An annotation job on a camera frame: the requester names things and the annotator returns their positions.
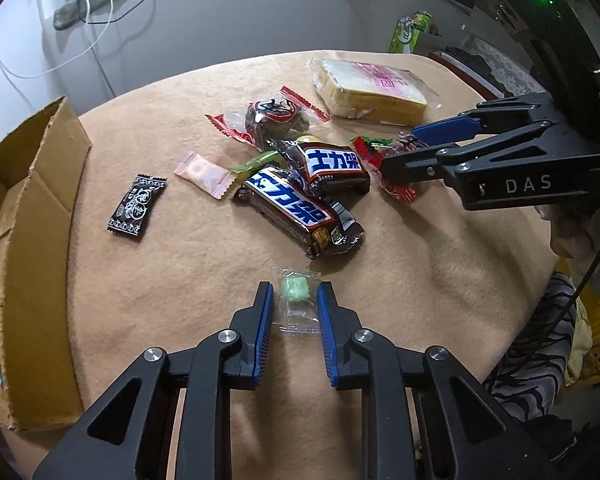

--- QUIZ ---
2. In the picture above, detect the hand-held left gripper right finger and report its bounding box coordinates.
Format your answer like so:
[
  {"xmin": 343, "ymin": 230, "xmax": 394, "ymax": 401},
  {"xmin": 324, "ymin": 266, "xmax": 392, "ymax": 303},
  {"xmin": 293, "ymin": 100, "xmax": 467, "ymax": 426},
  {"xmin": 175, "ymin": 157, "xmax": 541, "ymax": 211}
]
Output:
[{"xmin": 316, "ymin": 281, "xmax": 561, "ymax": 480}]

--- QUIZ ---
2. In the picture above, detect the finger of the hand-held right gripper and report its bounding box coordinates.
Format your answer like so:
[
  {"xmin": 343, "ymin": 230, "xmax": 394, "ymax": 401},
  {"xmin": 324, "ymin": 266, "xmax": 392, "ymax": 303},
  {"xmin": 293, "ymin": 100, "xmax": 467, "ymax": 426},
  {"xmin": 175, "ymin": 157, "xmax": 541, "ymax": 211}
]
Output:
[
  {"xmin": 411, "ymin": 94, "xmax": 556, "ymax": 147},
  {"xmin": 380, "ymin": 121, "xmax": 566, "ymax": 189}
]

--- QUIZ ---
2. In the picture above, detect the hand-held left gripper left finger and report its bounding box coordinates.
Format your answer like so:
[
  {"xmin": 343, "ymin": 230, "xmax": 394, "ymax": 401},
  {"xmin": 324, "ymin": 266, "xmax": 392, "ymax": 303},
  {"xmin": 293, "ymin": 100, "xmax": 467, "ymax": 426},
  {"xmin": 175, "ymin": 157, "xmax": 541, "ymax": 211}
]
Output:
[{"xmin": 32, "ymin": 281, "xmax": 276, "ymax": 480}]

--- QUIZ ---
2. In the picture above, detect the clear packet green candy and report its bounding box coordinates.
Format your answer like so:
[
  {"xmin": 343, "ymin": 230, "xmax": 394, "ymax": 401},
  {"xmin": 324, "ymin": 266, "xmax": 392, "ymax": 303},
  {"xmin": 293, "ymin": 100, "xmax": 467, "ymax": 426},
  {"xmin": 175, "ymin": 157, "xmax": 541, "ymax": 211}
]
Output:
[{"xmin": 272, "ymin": 266, "xmax": 322, "ymax": 336}]

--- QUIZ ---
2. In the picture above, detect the red green snack packet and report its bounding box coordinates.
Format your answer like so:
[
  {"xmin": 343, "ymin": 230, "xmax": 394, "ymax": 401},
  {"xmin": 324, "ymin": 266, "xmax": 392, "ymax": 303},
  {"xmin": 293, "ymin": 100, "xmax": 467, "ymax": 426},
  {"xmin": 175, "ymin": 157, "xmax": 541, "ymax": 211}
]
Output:
[{"xmin": 350, "ymin": 131, "xmax": 431, "ymax": 204}]

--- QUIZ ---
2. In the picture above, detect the brown chocolate bar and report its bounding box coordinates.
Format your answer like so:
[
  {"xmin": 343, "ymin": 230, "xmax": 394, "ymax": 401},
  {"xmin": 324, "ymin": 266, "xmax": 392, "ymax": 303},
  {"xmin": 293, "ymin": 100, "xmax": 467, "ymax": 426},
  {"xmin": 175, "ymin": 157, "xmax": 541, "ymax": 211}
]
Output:
[
  {"xmin": 274, "ymin": 139, "xmax": 371, "ymax": 197},
  {"xmin": 232, "ymin": 165, "xmax": 367, "ymax": 260}
]

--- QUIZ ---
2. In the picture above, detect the clear bread packet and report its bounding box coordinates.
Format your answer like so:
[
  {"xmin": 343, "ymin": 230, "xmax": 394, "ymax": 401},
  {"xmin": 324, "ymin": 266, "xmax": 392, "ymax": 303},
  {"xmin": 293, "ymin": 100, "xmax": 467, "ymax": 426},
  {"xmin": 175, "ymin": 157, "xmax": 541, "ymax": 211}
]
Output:
[{"xmin": 310, "ymin": 58, "xmax": 442, "ymax": 127}]

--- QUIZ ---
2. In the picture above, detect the pink candy packet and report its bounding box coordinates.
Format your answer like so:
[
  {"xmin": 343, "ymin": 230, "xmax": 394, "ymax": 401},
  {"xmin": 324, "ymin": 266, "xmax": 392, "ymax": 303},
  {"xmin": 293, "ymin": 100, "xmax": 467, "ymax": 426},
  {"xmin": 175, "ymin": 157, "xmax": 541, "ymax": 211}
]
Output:
[{"xmin": 174, "ymin": 151, "xmax": 237, "ymax": 201}]

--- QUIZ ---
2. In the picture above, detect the black patterned candy packet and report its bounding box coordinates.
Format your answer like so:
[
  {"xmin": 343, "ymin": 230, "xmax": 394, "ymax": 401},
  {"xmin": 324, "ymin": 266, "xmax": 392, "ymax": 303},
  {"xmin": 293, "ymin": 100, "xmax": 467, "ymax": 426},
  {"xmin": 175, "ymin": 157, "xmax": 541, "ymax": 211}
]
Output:
[{"xmin": 107, "ymin": 173, "xmax": 168, "ymax": 242}]

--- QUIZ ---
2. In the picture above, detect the brown cardboard box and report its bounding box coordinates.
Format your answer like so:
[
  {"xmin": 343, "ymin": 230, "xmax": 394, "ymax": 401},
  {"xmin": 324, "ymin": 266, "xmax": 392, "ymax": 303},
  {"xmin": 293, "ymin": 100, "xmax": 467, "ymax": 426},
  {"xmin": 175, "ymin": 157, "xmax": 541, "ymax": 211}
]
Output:
[{"xmin": 0, "ymin": 96, "xmax": 92, "ymax": 432}]

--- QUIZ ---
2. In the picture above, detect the white lace cloth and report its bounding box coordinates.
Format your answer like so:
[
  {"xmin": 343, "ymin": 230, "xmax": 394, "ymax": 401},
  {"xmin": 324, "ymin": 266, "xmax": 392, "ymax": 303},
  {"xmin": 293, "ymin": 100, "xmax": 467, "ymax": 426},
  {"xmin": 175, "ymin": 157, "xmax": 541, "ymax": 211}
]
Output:
[{"xmin": 466, "ymin": 35, "xmax": 552, "ymax": 100}]

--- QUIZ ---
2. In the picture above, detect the green drink carton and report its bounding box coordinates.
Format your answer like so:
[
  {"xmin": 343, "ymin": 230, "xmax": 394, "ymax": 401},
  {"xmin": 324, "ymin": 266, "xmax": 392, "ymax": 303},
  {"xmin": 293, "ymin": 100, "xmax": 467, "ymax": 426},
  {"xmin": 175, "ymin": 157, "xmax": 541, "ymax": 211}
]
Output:
[{"xmin": 389, "ymin": 11, "xmax": 433, "ymax": 55}]

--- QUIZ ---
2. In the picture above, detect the red clear wrapped dark snack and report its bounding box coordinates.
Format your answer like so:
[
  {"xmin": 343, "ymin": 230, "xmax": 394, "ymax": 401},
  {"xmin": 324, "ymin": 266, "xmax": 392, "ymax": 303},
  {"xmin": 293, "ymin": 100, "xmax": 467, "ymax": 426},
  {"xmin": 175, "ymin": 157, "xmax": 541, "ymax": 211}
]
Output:
[{"xmin": 204, "ymin": 86, "xmax": 331, "ymax": 152}]

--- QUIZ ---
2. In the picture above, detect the black white striped cloth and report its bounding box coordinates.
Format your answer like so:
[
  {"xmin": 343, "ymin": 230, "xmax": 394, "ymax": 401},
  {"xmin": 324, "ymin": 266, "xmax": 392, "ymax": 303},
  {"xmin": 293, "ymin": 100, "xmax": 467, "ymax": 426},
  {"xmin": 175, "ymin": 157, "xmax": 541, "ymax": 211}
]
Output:
[{"xmin": 484, "ymin": 270, "xmax": 592, "ymax": 453}]

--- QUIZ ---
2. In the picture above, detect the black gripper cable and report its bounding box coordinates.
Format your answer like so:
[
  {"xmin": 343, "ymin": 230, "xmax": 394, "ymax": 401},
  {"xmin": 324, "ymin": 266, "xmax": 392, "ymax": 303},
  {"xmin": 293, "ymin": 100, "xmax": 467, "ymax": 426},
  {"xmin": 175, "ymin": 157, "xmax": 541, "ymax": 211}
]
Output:
[{"xmin": 529, "ymin": 200, "xmax": 600, "ymax": 363}]

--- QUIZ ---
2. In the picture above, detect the white cable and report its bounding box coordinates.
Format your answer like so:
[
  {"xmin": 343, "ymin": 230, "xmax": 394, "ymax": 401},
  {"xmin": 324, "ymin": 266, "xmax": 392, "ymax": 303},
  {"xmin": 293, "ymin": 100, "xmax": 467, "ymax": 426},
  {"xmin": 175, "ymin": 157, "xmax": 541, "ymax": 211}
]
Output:
[{"xmin": 0, "ymin": 0, "xmax": 114, "ymax": 79}]

